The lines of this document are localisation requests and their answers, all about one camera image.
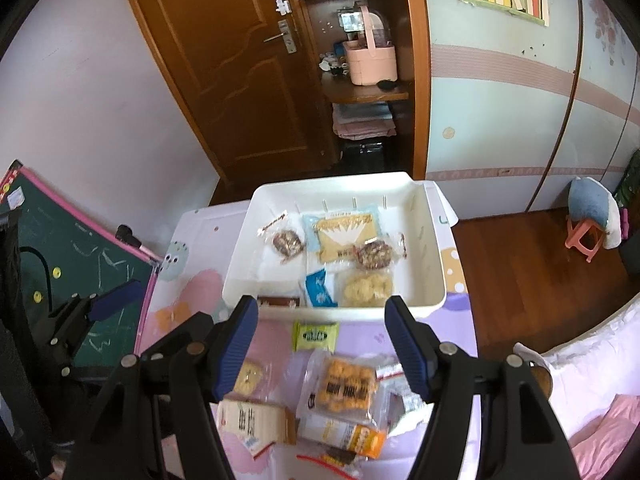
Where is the metal door handle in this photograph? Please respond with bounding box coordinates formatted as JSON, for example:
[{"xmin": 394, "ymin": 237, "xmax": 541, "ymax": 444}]
[{"xmin": 263, "ymin": 19, "xmax": 297, "ymax": 54}]

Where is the white towel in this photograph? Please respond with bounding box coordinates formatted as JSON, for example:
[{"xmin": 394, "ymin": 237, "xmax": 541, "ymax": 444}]
[{"xmin": 602, "ymin": 195, "xmax": 623, "ymax": 251}]

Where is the green chalkboard with pink frame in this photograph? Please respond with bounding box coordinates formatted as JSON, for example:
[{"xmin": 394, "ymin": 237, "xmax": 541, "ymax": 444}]
[{"xmin": 0, "ymin": 160, "xmax": 163, "ymax": 386}]

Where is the black case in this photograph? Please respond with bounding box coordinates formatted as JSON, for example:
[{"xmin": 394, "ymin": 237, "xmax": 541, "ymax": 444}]
[{"xmin": 342, "ymin": 142, "xmax": 386, "ymax": 171}]

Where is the black easel knob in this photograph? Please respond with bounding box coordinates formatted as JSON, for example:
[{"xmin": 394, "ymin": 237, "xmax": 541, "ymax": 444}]
[{"xmin": 116, "ymin": 225, "xmax": 142, "ymax": 250}]

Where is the pale blue wardrobe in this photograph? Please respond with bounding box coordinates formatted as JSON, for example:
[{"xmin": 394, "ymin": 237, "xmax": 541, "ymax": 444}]
[{"xmin": 415, "ymin": 0, "xmax": 640, "ymax": 221}]

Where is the pale cookie clear packet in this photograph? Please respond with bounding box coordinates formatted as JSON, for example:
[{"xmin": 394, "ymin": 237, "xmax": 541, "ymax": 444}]
[{"xmin": 334, "ymin": 267, "xmax": 396, "ymax": 308}]

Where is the wooden corner shelf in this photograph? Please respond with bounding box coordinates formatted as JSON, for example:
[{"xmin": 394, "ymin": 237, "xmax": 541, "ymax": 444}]
[{"xmin": 285, "ymin": 0, "xmax": 431, "ymax": 181}]

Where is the white plastic bin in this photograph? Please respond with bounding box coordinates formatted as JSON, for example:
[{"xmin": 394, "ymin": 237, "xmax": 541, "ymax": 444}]
[{"xmin": 221, "ymin": 171, "xmax": 447, "ymax": 322}]

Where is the pink basket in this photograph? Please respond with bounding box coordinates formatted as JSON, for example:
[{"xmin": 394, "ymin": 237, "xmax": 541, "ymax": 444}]
[{"xmin": 342, "ymin": 4, "xmax": 399, "ymax": 86}]

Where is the stack of folded cloths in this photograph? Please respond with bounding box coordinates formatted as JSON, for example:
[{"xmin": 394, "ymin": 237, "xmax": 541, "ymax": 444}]
[{"xmin": 331, "ymin": 102, "xmax": 398, "ymax": 140}]

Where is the beige snack packet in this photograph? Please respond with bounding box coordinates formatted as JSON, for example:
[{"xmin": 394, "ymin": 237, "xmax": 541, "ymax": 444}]
[{"xmin": 216, "ymin": 397, "xmax": 297, "ymax": 457}]

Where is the brown wooden door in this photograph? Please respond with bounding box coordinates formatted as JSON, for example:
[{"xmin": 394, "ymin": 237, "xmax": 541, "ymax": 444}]
[{"xmin": 115, "ymin": 0, "xmax": 341, "ymax": 191}]

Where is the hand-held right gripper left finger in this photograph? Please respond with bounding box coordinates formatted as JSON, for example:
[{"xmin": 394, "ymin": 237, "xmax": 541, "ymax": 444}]
[{"xmin": 64, "ymin": 294, "xmax": 260, "ymax": 480}]

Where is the dark dried fruit packet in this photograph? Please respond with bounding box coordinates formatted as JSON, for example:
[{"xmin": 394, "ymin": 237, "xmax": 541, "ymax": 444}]
[{"xmin": 296, "ymin": 447, "xmax": 363, "ymax": 480}]

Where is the small yellow cookie packet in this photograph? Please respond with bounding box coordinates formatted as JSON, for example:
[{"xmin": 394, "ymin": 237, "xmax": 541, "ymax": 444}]
[{"xmin": 232, "ymin": 358, "xmax": 268, "ymax": 396}]

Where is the silver snack packet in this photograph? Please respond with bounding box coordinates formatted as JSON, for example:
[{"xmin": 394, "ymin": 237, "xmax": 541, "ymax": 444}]
[{"xmin": 375, "ymin": 362, "xmax": 436, "ymax": 436}]

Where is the large yellow cake packet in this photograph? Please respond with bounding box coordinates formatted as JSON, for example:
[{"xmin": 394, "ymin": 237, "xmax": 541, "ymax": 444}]
[{"xmin": 301, "ymin": 208, "xmax": 383, "ymax": 265}]

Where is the brown and white snack packet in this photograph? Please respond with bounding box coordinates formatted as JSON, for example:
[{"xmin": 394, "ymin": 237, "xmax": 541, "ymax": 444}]
[{"xmin": 256, "ymin": 295, "xmax": 301, "ymax": 309}]

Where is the wooden bedpost knob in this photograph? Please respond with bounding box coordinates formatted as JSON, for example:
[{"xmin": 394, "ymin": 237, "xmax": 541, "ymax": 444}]
[{"xmin": 514, "ymin": 342, "xmax": 553, "ymax": 401}]

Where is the small blue snack packet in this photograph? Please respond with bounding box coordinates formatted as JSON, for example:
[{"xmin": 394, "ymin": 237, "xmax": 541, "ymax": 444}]
[{"xmin": 300, "ymin": 268, "xmax": 340, "ymax": 308}]

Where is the clear fried snack packet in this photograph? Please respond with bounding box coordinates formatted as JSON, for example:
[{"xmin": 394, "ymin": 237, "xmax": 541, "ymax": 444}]
[{"xmin": 297, "ymin": 350, "xmax": 381, "ymax": 426}]

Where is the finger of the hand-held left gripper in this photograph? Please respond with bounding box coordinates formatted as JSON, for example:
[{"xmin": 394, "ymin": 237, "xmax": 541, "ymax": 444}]
[{"xmin": 49, "ymin": 280, "xmax": 143, "ymax": 349}]

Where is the orange label snack packet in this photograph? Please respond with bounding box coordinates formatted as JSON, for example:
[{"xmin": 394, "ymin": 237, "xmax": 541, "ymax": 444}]
[{"xmin": 298, "ymin": 412, "xmax": 388, "ymax": 461}]

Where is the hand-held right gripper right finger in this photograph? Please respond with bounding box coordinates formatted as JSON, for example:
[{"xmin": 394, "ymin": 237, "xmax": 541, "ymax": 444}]
[{"xmin": 384, "ymin": 295, "xmax": 573, "ymax": 480}]

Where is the black box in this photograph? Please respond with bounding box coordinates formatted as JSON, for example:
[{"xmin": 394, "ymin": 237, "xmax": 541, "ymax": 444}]
[{"xmin": 619, "ymin": 237, "xmax": 640, "ymax": 283}]

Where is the blue cushion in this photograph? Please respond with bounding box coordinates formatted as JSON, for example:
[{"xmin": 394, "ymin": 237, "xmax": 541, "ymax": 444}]
[{"xmin": 568, "ymin": 176, "xmax": 613, "ymax": 226}]

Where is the dark green bag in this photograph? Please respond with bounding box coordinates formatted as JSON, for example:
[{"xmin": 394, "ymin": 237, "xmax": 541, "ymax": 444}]
[{"xmin": 612, "ymin": 149, "xmax": 640, "ymax": 211}]

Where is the white pillow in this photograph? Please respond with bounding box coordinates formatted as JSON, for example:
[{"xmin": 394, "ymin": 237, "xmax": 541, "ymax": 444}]
[{"xmin": 540, "ymin": 300, "xmax": 640, "ymax": 456}]

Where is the pink blanket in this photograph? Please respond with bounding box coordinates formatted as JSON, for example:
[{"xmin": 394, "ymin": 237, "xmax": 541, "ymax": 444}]
[{"xmin": 570, "ymin": 394, "xmax": 640, "ymax": 480}]

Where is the clear walnut cookie packet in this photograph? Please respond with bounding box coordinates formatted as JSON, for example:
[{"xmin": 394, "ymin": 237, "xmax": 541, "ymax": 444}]
[
  {"xmin": 257, "ymin": 210, "xmax": 307, "ymax": 266},
  {"xmin": 352, "ymin": 232, "xmax": 407, "ymax": 268}
]

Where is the green snack packet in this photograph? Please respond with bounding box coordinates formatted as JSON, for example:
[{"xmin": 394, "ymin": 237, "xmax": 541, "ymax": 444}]
[{"xmin": 292, "ymin": 321, "xmax": 341, "ymax": 352}]

